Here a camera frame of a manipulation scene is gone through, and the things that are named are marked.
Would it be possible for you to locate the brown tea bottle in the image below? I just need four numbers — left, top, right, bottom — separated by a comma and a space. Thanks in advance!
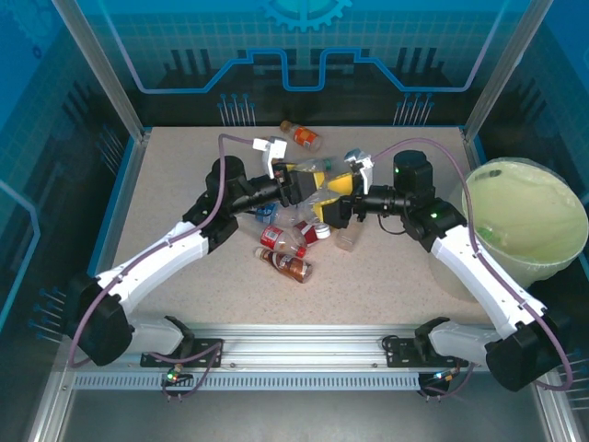
254, 246, 315, 285

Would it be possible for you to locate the cloudy clear plastic bottle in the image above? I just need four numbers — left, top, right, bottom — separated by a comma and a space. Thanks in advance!
334, 220, 364, 252

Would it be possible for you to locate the blue label clear bottle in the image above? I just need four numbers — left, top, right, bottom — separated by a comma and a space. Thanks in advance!
254, 203, 280, 226

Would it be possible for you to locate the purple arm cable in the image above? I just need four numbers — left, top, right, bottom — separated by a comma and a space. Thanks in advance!
371, 136, 576, 392
68, 133, 268, 369

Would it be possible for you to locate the small orange label bottle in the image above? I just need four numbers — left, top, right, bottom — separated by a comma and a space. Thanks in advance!
279, 120, 324, 152

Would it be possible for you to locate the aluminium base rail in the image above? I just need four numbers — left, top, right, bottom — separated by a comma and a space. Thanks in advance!
183, 321, 489, 372

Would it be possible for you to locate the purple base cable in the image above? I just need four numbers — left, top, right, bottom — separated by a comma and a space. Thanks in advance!
421, 363, 475, 401
145, 341, 226, 402

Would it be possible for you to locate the slotted grey cable duct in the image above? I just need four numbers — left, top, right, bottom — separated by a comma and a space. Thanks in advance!
72, 371, 422, 392

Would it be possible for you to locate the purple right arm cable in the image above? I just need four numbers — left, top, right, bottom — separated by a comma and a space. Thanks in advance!
371, 136, 576, 392

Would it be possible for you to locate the pale green plastic bin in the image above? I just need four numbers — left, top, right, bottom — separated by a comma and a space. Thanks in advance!
425, 156, 589, 303

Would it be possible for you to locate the red label bottle white cap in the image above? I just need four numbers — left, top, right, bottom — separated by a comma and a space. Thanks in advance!
294, 219, 332, 248

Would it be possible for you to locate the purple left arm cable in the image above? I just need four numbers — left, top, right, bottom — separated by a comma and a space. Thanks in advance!
68, 133, 268, 369

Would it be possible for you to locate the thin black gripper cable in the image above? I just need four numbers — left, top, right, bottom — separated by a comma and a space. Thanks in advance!
379, 214, 409, 236

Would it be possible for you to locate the aluminium frame post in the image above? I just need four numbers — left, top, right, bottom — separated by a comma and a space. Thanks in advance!
463, 0, 553, 142
51, 0, 151, 142

